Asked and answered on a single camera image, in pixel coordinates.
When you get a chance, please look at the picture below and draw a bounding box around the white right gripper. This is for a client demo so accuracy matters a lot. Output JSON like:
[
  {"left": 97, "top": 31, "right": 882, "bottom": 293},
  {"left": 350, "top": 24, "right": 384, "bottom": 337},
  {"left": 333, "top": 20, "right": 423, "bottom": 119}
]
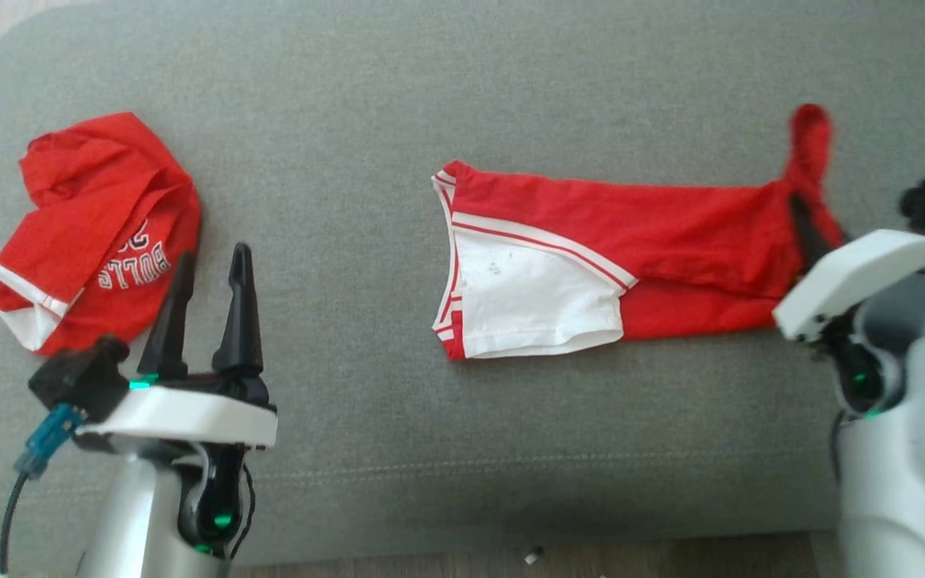
[{"left": 772, "top": 194, "right": 925, "bottom": 344}]

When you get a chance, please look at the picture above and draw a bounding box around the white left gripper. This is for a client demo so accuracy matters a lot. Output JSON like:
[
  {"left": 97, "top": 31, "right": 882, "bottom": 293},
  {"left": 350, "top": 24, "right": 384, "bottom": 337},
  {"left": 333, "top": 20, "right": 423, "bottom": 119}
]
[{"left": 75, "top": 242, "right": 279, "bottom": 450}]

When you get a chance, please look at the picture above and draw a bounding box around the red white sleeveless jersey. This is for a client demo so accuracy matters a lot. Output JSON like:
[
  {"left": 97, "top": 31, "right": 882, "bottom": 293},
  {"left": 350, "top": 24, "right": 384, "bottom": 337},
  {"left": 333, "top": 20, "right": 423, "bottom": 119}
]
[{"left": 430, "top": 103, "right": 847, "bottom": 362}]

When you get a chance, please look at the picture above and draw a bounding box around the red Bulls jersey top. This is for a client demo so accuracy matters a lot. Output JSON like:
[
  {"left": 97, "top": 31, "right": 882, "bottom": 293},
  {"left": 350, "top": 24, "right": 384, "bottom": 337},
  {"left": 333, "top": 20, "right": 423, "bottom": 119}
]
[{"left": 0, "top": 111, "right": 202, "bottom": 356}]

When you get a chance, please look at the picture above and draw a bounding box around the large grey sofa chaise cushion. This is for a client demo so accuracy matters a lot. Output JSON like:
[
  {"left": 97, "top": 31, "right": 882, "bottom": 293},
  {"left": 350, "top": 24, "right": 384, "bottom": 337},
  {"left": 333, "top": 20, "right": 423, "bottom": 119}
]
[{"left": 0, "top": 0, "right": 925, "bottom": 564}]

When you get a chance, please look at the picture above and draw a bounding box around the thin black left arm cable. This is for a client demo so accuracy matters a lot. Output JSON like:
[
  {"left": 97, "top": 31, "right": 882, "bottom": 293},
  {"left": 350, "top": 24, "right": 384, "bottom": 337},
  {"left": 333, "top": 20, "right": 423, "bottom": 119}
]
[{"left": 230, "top": 464, "right": 258, "bottom": 560}]

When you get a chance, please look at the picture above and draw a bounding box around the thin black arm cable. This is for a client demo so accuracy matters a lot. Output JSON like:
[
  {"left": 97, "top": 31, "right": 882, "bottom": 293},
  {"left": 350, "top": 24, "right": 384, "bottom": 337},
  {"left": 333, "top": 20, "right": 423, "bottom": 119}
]
[
  {"left": 230, "top": 464, "right": 258, "bottom": 560},
  {"left": 829, "top": 409, "right": 846, "bottom": 482}
]

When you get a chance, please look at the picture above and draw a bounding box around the black cable with blue plug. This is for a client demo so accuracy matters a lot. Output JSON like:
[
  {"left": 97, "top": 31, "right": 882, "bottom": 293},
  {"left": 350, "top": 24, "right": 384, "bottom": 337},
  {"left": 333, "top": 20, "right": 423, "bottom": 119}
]
[{"left": 0, "top": 404, "right": 84, "bottom": 576}]

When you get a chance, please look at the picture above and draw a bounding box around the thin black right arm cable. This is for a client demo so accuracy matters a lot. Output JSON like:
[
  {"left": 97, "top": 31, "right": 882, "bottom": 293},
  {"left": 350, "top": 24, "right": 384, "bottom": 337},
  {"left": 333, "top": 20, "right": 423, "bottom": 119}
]
[{"left": 829, "top": 409, "right": 846, "bottom": 482}]

